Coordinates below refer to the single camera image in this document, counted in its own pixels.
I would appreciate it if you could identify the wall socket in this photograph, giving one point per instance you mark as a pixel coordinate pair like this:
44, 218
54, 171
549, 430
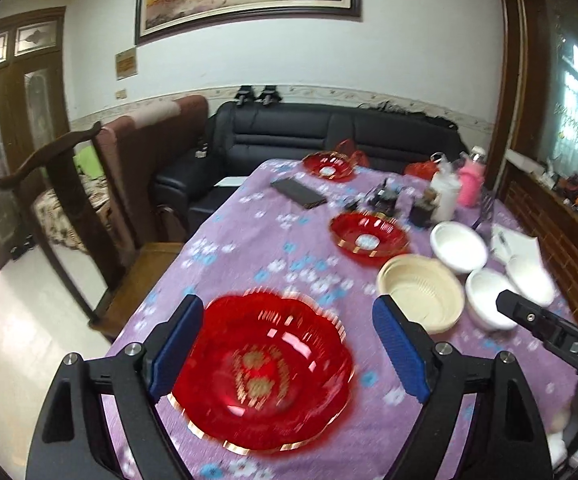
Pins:
121, 94

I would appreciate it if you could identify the dark phone stand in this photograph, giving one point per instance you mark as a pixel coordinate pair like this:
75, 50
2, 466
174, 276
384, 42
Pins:
486, 210

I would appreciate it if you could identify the small wall plaque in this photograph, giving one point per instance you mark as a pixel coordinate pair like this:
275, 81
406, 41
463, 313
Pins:
125, 64

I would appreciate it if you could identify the black phone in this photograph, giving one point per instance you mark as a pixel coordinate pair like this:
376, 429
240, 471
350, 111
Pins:
299, 192

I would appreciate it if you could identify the small red glass plate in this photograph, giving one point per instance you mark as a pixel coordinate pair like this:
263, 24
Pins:
326, 162

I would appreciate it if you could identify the pink bottle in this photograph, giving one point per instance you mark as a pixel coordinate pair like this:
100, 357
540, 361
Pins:
470, 185

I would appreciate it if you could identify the white paper sheet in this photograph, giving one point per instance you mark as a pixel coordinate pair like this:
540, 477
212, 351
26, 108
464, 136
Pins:
524, 260

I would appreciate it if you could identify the large red glass plate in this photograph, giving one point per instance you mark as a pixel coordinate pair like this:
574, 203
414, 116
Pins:
279, 340

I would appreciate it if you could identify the white plastic jar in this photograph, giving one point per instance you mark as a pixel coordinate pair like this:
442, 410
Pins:
446, 195

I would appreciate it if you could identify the brown armchair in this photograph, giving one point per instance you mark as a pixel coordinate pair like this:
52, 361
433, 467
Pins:
134, 145

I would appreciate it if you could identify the cream plastic bowl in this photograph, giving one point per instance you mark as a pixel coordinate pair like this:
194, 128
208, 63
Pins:
419, 290

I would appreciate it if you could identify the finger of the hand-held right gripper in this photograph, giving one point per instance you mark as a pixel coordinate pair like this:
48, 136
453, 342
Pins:
534, 320

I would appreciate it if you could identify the black device on sofa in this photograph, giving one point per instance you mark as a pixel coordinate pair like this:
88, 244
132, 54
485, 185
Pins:
269, 95
244, 96

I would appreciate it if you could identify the medium red glass plate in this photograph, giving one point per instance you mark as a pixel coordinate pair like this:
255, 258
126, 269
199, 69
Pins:
364, 232

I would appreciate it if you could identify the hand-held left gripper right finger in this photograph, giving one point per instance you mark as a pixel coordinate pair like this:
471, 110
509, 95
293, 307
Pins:
399, 345

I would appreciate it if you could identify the wooden chair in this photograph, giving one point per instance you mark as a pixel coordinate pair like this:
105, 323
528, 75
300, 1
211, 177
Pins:
64, 175

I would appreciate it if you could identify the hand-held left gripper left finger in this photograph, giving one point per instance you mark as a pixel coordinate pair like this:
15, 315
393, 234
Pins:
176, 345

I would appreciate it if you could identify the purple floral tablecloth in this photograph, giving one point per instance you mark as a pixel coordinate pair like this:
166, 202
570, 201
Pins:
269, 240

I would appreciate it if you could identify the dark jar with cork lid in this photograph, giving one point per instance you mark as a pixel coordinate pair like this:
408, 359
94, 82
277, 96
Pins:
421, 212

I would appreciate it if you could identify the black leather sofa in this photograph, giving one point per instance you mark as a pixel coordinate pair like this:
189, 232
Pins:
279, 130

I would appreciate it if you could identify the dark round jar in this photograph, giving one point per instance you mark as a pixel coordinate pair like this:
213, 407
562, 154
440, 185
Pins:
384, 200

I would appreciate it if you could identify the white paper bowl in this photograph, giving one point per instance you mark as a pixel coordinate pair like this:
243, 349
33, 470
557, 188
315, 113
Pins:
486, 300
456, 247

